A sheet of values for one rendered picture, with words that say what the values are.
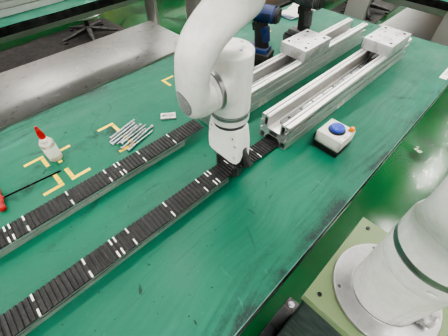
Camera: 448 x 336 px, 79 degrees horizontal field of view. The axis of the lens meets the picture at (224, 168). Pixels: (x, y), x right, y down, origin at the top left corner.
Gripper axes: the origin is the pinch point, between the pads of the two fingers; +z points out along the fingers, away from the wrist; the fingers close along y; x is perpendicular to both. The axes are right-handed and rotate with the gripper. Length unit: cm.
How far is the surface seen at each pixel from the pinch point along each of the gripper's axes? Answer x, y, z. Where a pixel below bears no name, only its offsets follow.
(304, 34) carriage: 61, -22, -9
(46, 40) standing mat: 30, -314, 81
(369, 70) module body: 63, 5, -4
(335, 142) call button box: 26.0, 15.1, -1.4
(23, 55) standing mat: 1, -295, 81
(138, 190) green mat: -21.1, -12.2, 4.0
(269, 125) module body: 18.9, -2.3, -0.7
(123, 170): -21.1, -17.7, 0.5
